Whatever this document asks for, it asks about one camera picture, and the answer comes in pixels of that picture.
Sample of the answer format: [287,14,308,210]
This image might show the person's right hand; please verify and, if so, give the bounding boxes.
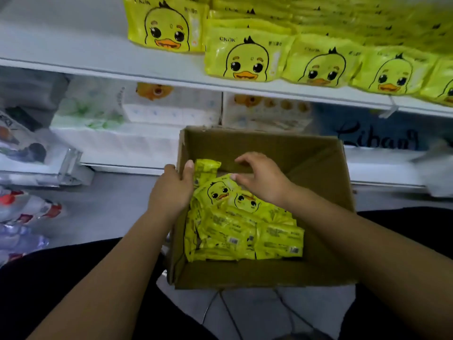
[230,152,298,208]

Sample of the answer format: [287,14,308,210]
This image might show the person's left hand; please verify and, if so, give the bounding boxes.
[147,161,195,224]

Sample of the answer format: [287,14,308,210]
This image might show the brown cardboard box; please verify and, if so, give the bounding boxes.
[168,127,358,289]

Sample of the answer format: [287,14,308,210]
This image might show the white metal shelf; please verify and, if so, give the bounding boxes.
[0,0,453,188]

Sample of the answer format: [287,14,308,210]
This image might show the person's right forearm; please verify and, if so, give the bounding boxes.
[279,184,453,340]

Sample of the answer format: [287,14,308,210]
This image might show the person's left forearm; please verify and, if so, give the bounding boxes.
[28,209,178,340]

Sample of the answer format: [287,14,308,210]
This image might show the white duck tissue pack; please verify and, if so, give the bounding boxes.
[124,83,224,128]
[223,93,312,133]

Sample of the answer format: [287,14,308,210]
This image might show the white pegboard shelf unit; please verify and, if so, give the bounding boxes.
[0,148,94,188]

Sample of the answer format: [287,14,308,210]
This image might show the person's black trousers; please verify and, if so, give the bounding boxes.
[0,206,453,340]

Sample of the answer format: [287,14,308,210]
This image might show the green white tissue pack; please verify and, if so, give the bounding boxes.
[51,76,181,167]

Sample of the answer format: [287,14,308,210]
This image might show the pack of red-capped bottles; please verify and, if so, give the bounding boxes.
[0,186,65,266]

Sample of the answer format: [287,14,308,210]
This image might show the MIQI boxes with fruit print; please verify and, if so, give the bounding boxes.
[0,110,72,174]

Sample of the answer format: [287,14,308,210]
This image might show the blue white roll pack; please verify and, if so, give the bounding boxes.
[414,138,453,199]

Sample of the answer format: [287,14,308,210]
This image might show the metal frame stool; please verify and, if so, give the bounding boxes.
[201,287,334,340]

